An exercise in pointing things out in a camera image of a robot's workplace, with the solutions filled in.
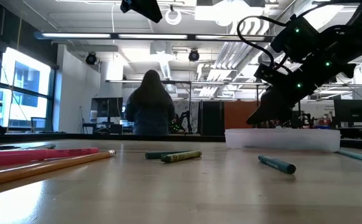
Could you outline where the orange pencil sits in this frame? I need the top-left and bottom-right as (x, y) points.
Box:
(0, 149), (117, 189)

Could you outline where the person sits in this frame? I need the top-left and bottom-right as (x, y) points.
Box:
(124, 69), (175, 136)

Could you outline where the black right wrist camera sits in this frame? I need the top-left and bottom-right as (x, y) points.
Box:
(270, 15), (322, 63)

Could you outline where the black camera cable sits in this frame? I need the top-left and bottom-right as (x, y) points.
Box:
(236, 15), (289, 71)

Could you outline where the yellow-green crayon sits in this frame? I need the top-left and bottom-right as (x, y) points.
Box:
(160, 150), (203, 164)

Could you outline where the teal marker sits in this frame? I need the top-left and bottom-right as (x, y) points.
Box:
(258, 155), (297, 175)

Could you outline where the white cable loop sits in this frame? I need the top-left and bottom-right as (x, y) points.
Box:
(165, 7), (182, 26)

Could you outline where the pink and clear pencil box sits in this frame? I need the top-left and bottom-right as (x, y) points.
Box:
(224, 128), (341, 153)

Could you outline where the black cabinet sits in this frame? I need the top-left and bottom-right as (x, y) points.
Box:
(201, 100), (225, 136)

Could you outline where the light teal pencil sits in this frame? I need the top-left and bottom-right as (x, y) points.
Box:
(336, 149), (362, 164)

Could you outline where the black computer monitor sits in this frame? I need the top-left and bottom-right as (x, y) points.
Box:
(333, 99), (362, 127)
(91, 97), (124, 124)

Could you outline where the brown partition panel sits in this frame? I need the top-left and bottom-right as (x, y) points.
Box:
(224, 101), (260, 130)

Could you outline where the small black background robot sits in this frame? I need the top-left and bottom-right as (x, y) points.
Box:
(168, 110), (193, 134)

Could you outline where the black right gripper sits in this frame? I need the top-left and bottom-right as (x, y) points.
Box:
(246, 46), (358, 124)

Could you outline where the dark teal crayon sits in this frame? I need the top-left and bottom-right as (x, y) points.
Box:
(145, 151), (191, 160)

